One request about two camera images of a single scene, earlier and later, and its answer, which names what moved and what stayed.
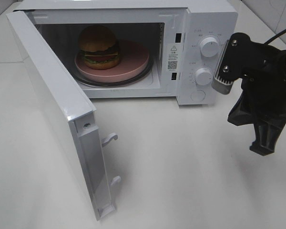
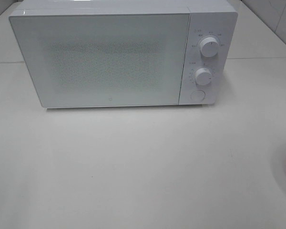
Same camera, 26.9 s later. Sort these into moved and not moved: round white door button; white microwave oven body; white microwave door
Moved: white microwave door
Not moved: round white door button; white microwave oven body
